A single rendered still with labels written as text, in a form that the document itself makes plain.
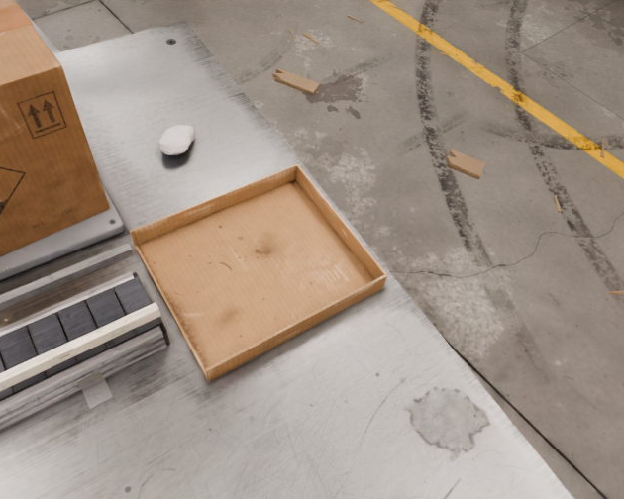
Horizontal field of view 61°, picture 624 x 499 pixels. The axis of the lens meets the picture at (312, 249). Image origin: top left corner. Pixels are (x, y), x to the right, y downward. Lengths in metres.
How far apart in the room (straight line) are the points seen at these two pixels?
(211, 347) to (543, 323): 1.40
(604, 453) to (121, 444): 1.46
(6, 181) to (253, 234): 0.35
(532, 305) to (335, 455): 1.36
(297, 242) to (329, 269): 0.07
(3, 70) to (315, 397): 0.56
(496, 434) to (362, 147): 1.62
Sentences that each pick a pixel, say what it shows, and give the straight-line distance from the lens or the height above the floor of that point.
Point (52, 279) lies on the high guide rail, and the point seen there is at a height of 0.96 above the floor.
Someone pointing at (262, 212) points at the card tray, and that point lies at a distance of 0.90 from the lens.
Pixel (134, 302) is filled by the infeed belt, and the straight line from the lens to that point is 0.77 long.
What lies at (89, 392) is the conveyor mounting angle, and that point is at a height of 0.83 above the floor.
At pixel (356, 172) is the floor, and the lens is 2.15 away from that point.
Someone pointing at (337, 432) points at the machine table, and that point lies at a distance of 0.75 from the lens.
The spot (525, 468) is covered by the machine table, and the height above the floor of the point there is 0.83.
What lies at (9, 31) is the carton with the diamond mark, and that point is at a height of 1.12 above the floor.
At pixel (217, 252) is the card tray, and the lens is 0.86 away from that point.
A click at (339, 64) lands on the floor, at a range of 2.65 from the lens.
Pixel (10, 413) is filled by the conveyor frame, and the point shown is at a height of 0.86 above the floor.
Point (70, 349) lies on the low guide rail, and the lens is 0.72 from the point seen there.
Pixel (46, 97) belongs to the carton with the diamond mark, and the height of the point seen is 1.08.
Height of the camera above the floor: 1.54
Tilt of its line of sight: 55 degrees down
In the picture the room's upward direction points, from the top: 9 degrees clockwise
